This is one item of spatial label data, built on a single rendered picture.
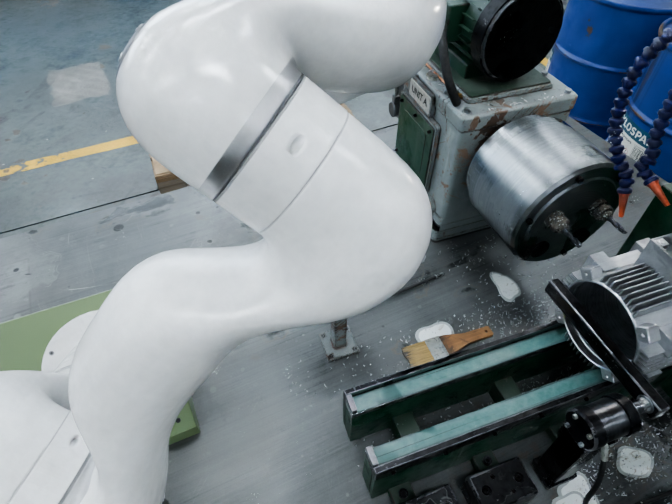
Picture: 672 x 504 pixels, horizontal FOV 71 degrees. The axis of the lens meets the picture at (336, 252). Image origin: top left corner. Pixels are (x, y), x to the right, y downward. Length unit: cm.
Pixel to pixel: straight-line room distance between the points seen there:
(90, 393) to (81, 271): 91
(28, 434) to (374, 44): 42
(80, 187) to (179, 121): 271
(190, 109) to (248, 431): 75
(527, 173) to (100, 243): 102
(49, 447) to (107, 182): 251
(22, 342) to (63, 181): 221
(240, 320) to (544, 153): 75
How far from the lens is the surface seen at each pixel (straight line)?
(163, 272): 35
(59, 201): 293
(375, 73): 36
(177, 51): 28
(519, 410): 88
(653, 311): 86
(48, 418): 52
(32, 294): 130
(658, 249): 88
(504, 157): 99
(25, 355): 92
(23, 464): 50
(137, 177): 291
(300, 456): 92
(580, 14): 280
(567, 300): 89
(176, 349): 34
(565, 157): 96
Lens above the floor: 167
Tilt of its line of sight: 47 degrees down
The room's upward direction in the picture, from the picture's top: straight up
